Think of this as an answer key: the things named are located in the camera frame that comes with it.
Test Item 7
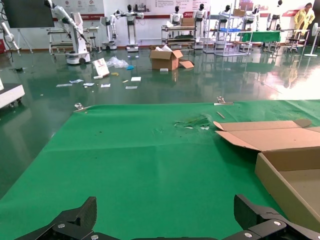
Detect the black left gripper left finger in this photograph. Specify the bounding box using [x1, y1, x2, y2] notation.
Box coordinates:
[14, 196, 111, 240]

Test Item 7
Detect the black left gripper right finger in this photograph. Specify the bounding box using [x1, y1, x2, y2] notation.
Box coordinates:
[222, 194, 320, 240]

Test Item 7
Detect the white robot arm on base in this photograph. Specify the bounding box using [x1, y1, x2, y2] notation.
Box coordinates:
[43, 0, 91, 65]

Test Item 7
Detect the cardboard box with round hole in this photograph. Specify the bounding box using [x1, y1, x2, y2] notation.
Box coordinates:
[213, 119, 320, 232]

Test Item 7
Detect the green table cloth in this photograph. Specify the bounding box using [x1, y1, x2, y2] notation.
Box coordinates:
[0, 99, 320, 240]

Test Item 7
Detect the metal cloth clamp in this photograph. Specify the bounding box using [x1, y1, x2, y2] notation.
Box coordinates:
[73, 102, 92, 113]
[213, 96, 234, 106]

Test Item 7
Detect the torn clear plastic scrap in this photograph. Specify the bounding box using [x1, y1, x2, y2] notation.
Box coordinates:
[174, 113, 211, 131]

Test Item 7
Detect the white machine base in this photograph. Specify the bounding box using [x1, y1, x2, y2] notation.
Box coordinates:
[0, 77, 26, 110]

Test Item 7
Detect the white red booklet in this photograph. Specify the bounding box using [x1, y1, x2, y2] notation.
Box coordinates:
[91, 57, 111, 79]

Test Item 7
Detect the clear plastic bag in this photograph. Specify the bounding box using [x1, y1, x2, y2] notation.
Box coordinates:
[106, 56, 130, 69]

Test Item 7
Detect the metal storage rack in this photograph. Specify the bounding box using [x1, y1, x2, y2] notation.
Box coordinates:
[202, 3, 251, 57]

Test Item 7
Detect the large open shipping carton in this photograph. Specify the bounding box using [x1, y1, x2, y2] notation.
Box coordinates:
[149, 45, 195, 72]

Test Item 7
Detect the black stool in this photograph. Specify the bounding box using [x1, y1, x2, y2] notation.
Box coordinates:
[88, 36, 99, 53]

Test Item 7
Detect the green covered table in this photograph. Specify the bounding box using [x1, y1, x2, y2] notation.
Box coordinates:
[237, 30, 282, 44]

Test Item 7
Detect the white standing fan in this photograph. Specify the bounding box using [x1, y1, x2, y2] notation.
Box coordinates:
[303, 22, 320, 58]

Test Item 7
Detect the metal shelf cart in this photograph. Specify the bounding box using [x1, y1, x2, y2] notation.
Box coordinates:
[161, 24, 198, 51]

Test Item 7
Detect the person in yellow coat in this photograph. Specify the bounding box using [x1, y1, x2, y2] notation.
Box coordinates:
[293, 2, 316, 36]

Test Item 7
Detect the black display screen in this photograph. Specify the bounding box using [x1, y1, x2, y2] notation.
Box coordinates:
[2, 0, 55, 29]

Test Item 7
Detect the white workbench frame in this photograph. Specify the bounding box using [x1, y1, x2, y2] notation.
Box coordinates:
[47, 26, 100, 55]

